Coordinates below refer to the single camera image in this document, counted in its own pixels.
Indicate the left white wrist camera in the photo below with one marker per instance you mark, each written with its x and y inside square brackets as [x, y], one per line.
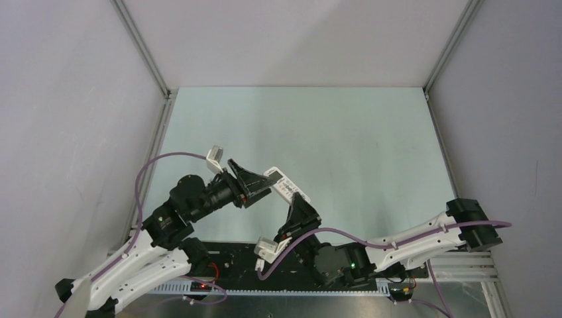
[213, 159]

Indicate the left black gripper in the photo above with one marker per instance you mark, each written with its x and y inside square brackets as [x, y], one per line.
[252, 181]

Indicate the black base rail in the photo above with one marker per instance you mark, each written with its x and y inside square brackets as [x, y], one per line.
[232, 263]

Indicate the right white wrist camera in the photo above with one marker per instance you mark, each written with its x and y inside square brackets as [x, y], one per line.
[268, 251]

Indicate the grey slotted cable duct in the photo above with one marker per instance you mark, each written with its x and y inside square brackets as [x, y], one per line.
[188, 288]

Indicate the right aluminium frame post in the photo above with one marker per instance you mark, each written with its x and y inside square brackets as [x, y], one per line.
[464, 22]

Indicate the electronics board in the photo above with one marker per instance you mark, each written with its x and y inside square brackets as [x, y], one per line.
[401, 294]
[200, 287]

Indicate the right electronics board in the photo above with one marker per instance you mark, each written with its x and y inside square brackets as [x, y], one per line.
[401, 294]

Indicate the aluminium frame post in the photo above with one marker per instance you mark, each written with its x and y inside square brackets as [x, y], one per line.
[464, 22]
[139, 43]

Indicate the left aluminium frame post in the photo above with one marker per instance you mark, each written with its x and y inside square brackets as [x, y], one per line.
[139, 43]

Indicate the left electronics board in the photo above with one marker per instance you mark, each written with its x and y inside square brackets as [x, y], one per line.
[200, 287]

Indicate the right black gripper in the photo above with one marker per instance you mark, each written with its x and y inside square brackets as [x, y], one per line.
[303, 218]

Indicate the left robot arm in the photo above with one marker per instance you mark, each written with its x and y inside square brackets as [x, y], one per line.
[163, 247]

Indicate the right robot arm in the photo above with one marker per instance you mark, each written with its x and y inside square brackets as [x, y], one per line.
[333, 256]

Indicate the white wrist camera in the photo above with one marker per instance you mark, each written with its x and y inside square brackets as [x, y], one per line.
[213, 159]
[268, 251]

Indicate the white remote control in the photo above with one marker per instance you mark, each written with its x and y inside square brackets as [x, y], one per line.
[284, 186]

